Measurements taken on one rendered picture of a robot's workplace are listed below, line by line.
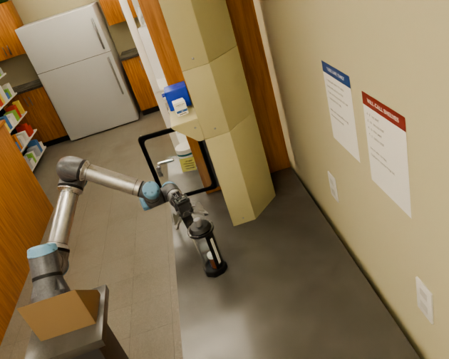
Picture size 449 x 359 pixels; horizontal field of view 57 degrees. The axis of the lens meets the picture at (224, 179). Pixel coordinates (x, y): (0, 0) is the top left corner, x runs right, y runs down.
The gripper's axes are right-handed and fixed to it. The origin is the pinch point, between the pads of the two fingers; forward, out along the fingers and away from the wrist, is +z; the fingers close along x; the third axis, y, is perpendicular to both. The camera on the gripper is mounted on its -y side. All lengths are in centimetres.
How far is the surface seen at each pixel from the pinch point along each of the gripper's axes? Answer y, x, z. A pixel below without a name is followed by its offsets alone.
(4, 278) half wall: -91, -136, -184
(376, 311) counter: -17, 36, 68
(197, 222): 8.3, -0.3, 13.3
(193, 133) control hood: 33.5, 14.8, -10.3
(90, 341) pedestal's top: -19, -56, 15
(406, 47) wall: 72, 37, 85
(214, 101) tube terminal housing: 44, 26, -7
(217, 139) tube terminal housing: 27.6, 23.1, -8.1
